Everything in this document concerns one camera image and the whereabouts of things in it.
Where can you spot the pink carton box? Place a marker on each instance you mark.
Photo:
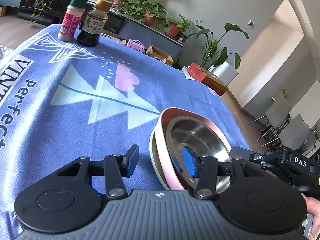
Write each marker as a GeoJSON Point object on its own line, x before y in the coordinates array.
{"type": "Point", "coordinates": [135, 45]}

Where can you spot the green cap spice shaker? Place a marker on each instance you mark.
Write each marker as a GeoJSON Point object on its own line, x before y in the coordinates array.
{"type": "Point", "coordinates": [71, 19]}

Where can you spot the person's right hand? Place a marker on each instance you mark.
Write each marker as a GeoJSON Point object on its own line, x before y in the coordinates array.
{"type": "Point", "coordinates": [313, 207]}

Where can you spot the red and yellow box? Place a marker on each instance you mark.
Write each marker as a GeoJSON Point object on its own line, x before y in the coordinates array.
{"type": "Point", "coordinates": [207, 78]}

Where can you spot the blue patterned tablecloth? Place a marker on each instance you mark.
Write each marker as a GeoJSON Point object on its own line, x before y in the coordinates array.
{"type": "Point", "coordinates": [61, 101]}

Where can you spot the stainless steel bowl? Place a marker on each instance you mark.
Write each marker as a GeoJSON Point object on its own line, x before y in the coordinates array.
{"type": "Point", "coordinates": [187, 131]}

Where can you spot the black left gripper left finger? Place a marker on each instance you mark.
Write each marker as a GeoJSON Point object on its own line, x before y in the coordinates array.
{"type": "Point", "coordinates": [75, 195]}

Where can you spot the open brown cardboard box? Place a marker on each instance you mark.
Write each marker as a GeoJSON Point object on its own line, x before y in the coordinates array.
{"type": "Point", "coordinates": [160, 55]}

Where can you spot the brown cap soy sauce bottle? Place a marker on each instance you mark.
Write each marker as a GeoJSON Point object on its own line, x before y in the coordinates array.
{"type": "Point", "coordinates": [94, 23]}

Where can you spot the tall large-leaf floor plant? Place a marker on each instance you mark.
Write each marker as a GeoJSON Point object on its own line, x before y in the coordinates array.
{"type": "Point", "coordinates": [212, 55]}

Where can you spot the potted plant red pot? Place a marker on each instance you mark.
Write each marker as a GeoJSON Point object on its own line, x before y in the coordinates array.
{"type": "Point", "coordinates": [173, 27]}

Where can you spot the green plastic plate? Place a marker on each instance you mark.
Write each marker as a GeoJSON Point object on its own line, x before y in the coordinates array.
{"type": "Point", "coordinates": [155, 159]}

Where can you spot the grey dining chair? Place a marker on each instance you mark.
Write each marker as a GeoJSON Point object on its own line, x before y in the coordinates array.
{"type": "Point", "coordinates": [276, 115]}

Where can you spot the trailing pothos potted plant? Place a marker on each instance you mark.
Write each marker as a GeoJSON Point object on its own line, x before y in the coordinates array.
{"type": "Point", "coordinates": [147, 12]}

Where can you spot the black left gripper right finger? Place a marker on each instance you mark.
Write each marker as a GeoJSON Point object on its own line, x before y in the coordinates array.
{"type": "Point", "coordinates": [245, 195]}

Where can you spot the pink plastic bowl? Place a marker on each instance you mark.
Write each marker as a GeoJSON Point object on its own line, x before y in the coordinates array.
{"type": "Point", "coordinates": [165, 117]}

